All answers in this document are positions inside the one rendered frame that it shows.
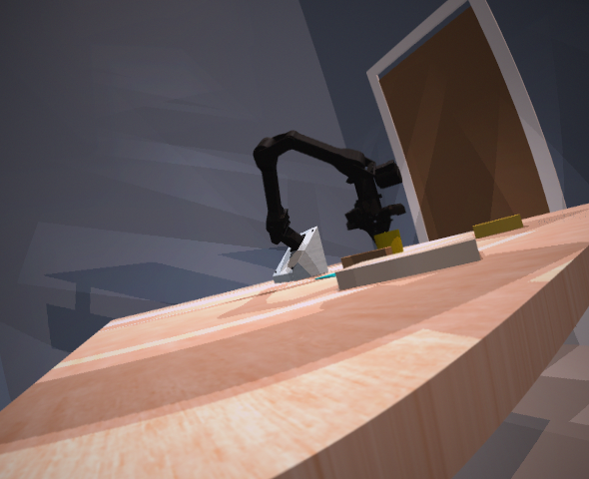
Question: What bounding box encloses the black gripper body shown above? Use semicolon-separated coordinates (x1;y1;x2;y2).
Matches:
346;191;405;231

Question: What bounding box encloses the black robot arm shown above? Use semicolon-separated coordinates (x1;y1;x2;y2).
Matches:
253;130;402;251

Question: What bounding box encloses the yellow rectangular block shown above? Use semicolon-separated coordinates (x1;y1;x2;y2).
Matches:
473;215;523;239

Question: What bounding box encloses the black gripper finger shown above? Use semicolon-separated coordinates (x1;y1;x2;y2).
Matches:
359;225;378;244
373;219;392;234

